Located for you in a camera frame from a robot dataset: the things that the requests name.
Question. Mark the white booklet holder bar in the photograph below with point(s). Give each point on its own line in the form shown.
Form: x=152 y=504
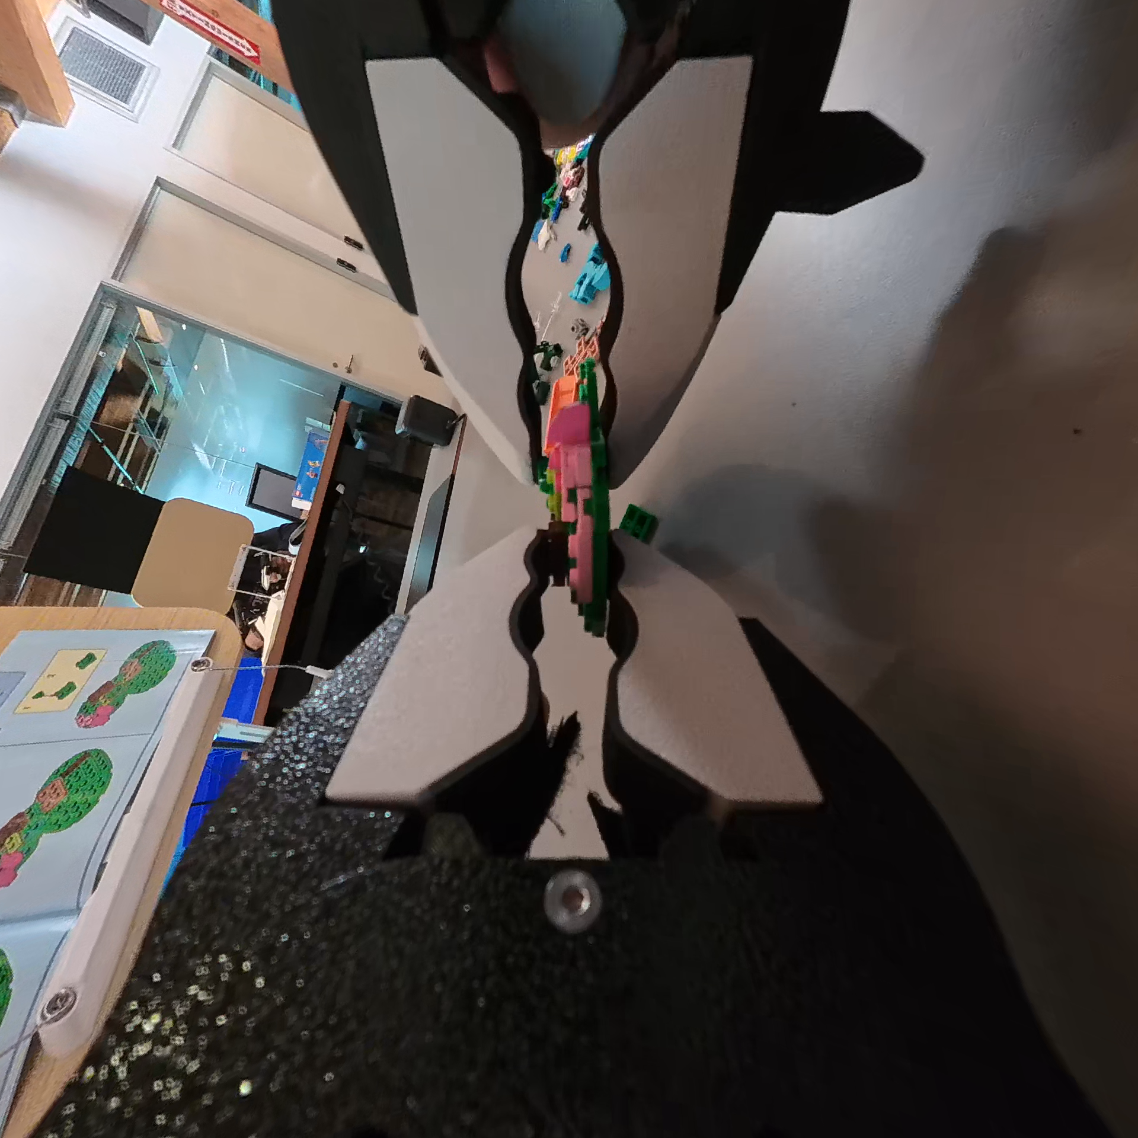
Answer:
x=142 y=852

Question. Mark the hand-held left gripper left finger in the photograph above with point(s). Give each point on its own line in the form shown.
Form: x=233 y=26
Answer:
x=428 y=702

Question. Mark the small dark screen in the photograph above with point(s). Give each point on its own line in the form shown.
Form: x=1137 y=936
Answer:
x=271 y=488

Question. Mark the green square lego brick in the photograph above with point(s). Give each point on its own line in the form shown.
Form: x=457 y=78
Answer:
x=640 y=523

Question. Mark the wooden booklet board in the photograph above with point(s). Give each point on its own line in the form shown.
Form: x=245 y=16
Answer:
x=107 y=619

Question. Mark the green and pink lego build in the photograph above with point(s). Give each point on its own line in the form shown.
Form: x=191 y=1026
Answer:
x=583 y=533

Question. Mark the black rectangular panel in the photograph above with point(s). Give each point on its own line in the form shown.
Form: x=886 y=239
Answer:
x=90 y=525

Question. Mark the coral lego piece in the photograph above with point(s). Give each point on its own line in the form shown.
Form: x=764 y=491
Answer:
x=586 y=340

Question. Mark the black boxy device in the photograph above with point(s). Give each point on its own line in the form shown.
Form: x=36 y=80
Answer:
x=428 y=420

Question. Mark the tan rounded panel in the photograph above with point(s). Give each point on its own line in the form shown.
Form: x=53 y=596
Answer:
x=191 y=556

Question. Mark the blue plastic crate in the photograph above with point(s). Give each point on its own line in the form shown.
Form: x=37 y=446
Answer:
x=222 y=755

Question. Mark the colourful poster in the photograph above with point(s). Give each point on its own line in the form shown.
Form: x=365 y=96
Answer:
x=316 y=471

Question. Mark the person's right hand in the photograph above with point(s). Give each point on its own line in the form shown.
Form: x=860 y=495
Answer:
x=499 y=66

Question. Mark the glass partition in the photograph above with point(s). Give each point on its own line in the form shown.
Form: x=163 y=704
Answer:
x=205 y=390

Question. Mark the mixed pile of lego pieces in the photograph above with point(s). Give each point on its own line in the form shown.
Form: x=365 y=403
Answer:
x=565 y=178

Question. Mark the white air vent grille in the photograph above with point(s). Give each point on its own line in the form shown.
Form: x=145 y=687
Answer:
x=105 y=66

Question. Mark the open instruction booklet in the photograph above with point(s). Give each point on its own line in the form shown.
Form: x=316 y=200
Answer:
x=53 y=800

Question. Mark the silver computer monitor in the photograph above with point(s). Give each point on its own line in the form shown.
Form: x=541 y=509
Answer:
x=428 y=542

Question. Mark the orange lego brick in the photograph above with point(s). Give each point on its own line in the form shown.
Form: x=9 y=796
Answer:
x=560 y=399

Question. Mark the cyan lego piece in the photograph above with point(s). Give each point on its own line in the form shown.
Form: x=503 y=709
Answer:
x=592 y=275

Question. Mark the red sign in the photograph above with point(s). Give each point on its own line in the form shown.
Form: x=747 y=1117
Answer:
x=213 y=26

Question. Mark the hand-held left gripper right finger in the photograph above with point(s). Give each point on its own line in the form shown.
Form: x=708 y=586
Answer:
x=703 y=702

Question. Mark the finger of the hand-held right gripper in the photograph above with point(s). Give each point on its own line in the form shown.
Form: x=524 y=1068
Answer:
x=675 y=249
x=445 y=221

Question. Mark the wood-edged desk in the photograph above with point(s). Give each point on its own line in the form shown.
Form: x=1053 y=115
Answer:
x=307 y=551

